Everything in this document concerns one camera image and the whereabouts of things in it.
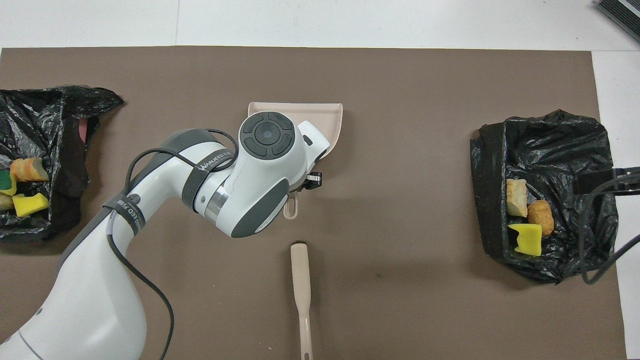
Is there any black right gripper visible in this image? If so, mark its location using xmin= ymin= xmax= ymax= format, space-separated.
xmin=572 ymin=167 xmax=640 ymax=197

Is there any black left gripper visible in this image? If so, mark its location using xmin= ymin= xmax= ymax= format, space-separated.
xmin=302 ymin=171 xmax=324 ymax=192

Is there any beige plastic dustpan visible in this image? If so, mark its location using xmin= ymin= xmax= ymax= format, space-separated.
xmin=248 ymin=101 xmax=344 ymax=219

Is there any brown round bun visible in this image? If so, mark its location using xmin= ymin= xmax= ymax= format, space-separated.
xmin=527 ymin=200 xmax=555 ymax=237

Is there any striped flaky croissant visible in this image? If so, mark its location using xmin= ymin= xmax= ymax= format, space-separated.
xmin=506 ymin=179 xmax=528 ymax=218

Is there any notched yellow green sponge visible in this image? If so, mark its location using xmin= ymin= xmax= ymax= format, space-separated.
xmin=507 ymin=223 xmax=543 ymax=257

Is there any beige hand brush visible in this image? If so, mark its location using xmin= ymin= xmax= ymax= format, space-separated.
xmin=290 ymin=243 xmax=314 ymax=360

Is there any small glazed croissant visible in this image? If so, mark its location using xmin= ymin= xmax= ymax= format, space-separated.
xmin=10 ymin=158 xmax=50 ymax=182

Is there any black plastic bin bag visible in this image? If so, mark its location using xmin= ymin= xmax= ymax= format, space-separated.
xmin=470 ymin=109 xmax=620 ymax=285
xmin=0 ymin=85 xmax=125 ymax=243

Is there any brown table mat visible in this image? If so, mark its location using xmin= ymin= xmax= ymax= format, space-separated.
xmin=0 ymin=46 xmax=628 ymax=360

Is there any black ribbed device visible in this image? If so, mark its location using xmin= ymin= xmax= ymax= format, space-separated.
xmin=595 ymin=0 xmax=640 ymax=43

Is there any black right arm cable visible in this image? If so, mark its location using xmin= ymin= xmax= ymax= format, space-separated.
xmin=579 ymin=172 xmax=640 ymax=286

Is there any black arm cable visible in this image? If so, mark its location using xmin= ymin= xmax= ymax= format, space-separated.
xmin=579 ymin=172 xmax=640 ymax=286
xmin=107 ymin=129 xmax=240 ymax=360

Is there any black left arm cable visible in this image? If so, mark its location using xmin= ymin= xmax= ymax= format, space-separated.
xmin=107 ymin=129 xmax=240 ymax=360

